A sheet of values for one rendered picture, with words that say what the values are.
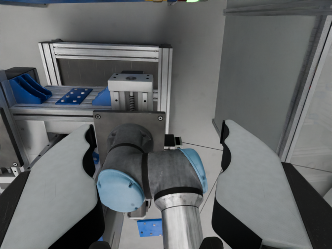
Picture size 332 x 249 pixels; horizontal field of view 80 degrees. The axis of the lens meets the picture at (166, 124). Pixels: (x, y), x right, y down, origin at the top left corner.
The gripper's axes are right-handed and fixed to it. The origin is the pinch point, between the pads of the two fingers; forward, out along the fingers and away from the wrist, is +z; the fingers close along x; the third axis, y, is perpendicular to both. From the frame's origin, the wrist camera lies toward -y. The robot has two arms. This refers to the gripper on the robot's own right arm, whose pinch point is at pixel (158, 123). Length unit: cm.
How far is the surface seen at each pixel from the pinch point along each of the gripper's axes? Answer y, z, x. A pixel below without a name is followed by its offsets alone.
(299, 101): 19, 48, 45
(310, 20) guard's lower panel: -4, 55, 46
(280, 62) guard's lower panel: 10, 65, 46
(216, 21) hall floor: -2, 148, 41
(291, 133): 31, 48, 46
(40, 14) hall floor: -8, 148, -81
